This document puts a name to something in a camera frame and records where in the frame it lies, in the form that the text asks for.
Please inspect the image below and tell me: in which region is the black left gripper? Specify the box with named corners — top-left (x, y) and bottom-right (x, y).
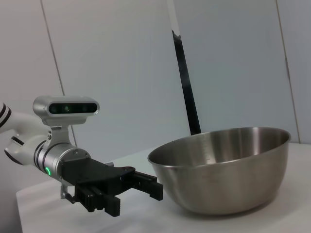
top-left (59, 157), bottom-right (164, 211)

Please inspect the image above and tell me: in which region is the stainless steel mixing bowl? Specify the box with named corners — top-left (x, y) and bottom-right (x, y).
top-left (147, 126), bottom-right (292, 216)

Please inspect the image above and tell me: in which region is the dark cable with silver connector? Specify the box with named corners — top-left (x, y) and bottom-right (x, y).
top-left (60, 184), bottom-right (76, 204)

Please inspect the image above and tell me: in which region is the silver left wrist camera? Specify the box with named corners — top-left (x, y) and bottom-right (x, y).
top-left (33, 96), bottom-right (100, 148)

